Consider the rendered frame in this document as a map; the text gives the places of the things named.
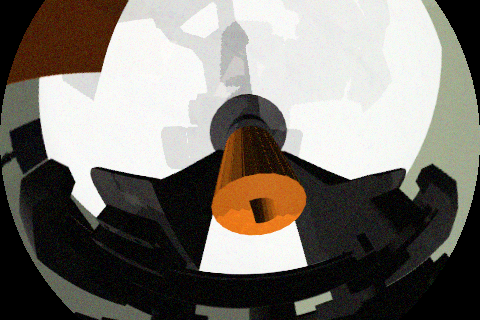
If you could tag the orange knob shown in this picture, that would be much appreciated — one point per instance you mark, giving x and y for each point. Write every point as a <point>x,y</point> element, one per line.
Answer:
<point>257,191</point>

